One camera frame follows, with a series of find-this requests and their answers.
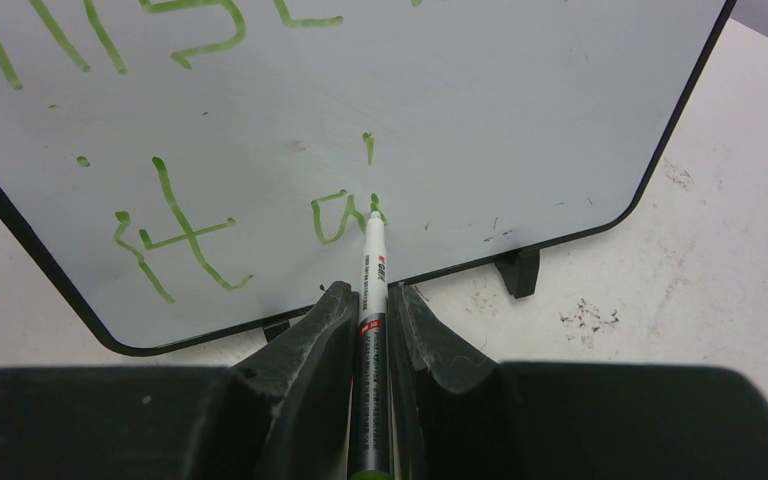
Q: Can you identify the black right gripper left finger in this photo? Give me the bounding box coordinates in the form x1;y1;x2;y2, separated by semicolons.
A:
0;282;358;479

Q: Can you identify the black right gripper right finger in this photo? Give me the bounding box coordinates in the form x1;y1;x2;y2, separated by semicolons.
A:
388;285;768;479

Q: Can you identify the silver marker pen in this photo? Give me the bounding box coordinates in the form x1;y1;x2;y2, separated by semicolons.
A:
348;211;393;477

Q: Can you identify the black framed small whiteboard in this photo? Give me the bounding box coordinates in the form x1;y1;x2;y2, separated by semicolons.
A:
0;1;733;356

